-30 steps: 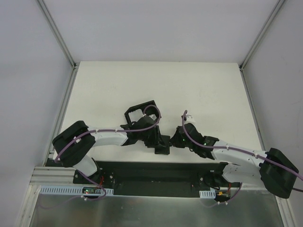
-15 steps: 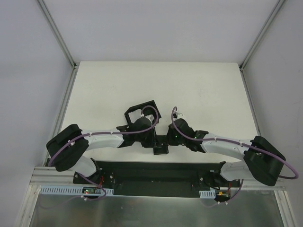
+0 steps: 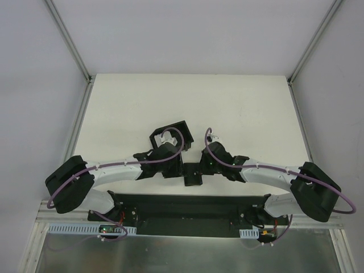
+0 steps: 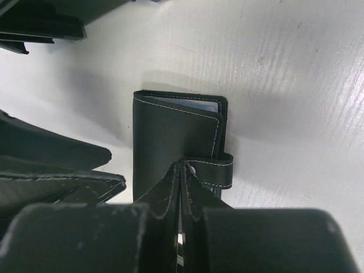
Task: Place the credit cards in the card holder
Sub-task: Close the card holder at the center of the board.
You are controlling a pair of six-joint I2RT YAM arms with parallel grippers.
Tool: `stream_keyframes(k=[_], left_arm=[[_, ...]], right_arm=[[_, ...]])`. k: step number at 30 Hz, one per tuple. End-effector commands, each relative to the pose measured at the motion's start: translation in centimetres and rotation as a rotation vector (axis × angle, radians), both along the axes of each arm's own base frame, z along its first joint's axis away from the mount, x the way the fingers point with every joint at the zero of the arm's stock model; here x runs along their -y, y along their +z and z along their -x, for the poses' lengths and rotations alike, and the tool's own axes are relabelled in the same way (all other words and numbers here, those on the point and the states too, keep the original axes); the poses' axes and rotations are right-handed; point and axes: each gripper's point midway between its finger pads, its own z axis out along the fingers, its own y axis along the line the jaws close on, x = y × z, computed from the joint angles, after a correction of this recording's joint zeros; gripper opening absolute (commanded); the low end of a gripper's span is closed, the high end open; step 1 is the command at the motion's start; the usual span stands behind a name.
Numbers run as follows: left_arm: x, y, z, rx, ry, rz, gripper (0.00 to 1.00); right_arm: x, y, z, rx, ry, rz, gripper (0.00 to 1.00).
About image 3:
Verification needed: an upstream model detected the left aluminium frame post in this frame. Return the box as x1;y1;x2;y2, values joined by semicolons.
42;0;94;82

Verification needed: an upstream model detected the aluminium frame post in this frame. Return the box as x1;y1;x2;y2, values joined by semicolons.
42;0;94;82
287;0;345;86

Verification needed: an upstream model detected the black card tray box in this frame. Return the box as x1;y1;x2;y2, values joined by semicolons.
149;121;194;151

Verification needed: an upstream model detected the right aluminium frame post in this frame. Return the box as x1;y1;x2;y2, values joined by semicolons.
287;0;345;86

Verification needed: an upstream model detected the left electronics board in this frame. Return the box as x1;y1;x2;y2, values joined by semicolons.
99;225;124;234

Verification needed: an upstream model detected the front aluminium extrusion rail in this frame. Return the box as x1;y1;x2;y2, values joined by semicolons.
36;200;344;229

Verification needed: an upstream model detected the right white cable duct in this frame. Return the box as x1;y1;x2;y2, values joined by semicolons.
239;228;259;239

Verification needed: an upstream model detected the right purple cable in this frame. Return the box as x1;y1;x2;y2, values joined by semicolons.
205;127;357;214

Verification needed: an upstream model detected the aluminium side rail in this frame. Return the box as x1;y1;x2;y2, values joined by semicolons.
288;83;315;163
63;80;94;162

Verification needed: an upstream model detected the white credit card stack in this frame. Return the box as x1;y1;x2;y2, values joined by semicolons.
160;136;177;146

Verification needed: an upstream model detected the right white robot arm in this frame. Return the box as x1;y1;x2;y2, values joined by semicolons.
200;138;341;225

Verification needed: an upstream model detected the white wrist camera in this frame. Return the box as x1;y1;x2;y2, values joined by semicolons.
206;134;220;143
159;131;177;146

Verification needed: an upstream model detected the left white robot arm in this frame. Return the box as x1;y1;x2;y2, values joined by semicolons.
45;142;184;221

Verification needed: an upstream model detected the left white cable duct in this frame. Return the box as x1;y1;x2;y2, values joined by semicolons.
48;224;137;236

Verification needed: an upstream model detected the left aluminium side rail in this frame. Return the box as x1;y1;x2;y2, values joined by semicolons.
63;80;94;162

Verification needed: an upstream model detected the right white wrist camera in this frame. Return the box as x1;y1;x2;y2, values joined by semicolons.
206;134;220;143

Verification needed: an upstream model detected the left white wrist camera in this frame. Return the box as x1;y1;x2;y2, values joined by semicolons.
159;131;177;146

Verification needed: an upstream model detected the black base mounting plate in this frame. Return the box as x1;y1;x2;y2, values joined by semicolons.
85;191;294;238

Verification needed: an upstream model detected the black leather card holder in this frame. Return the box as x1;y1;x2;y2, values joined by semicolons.
183;163;202;187

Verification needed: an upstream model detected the right aluminium side rail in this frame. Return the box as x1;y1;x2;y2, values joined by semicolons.
288;83;315;163

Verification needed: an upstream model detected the white cable duct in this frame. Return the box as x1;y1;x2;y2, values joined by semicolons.
239;228;259;239
48;224;137;236

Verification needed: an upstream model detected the right electronics board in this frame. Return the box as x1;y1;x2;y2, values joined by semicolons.
259;229;278;237

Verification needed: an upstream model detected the electronics board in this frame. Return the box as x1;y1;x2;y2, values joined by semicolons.
99;225;124;234
259;229;278;237

